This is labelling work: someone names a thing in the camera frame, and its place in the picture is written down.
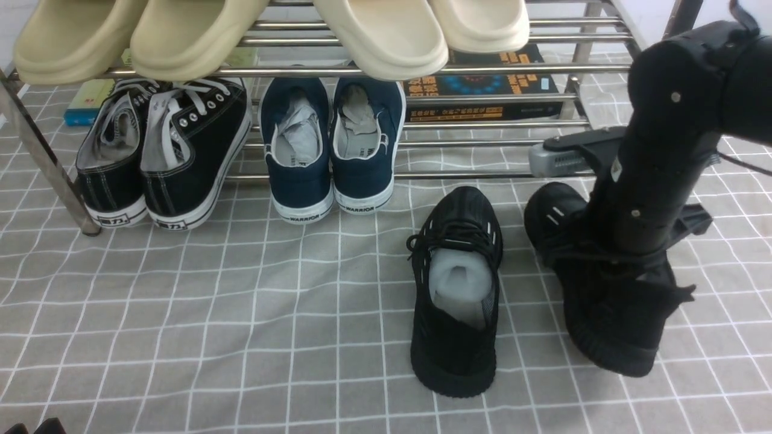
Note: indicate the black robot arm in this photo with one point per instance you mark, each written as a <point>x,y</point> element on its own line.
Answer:
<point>686,91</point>

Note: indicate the beige slipper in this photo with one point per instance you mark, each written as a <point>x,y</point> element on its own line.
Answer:
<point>74,41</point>
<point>187,40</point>

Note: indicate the black canvas sneaker left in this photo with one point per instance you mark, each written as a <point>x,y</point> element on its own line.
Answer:
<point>108,160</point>

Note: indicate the navy canvas shoe right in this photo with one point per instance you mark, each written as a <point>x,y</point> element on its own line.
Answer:
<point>367,126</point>

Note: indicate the cream slipper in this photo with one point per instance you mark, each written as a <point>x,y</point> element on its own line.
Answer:
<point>483,26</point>
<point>388,40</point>

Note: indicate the black knit sneaker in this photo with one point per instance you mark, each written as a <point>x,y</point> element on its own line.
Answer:
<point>456,258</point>
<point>615,312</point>

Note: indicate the navy canvas shoe left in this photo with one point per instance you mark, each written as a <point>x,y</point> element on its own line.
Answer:
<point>294,118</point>

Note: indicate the cream slipper far right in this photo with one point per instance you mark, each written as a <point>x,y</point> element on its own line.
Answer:
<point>483,26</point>

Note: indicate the navy canvas shoe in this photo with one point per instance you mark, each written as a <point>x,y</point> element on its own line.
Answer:
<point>294,118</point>
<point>367,126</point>

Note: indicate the dark book orange text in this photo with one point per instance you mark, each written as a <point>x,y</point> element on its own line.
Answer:
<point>501,97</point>

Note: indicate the beige slipper far left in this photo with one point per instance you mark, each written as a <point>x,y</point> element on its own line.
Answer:
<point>74,41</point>

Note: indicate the blue green book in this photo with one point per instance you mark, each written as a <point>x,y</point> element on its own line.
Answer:
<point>85,106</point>

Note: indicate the black canvas sneaker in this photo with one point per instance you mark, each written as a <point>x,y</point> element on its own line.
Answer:
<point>194,132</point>
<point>108,160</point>

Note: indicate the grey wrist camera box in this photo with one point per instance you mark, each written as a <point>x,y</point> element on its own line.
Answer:
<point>552,164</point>

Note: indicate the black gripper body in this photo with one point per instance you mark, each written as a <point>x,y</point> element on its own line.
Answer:
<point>639,205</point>

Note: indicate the black canvas sneaker right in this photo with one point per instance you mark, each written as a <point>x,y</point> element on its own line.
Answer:
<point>194,132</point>

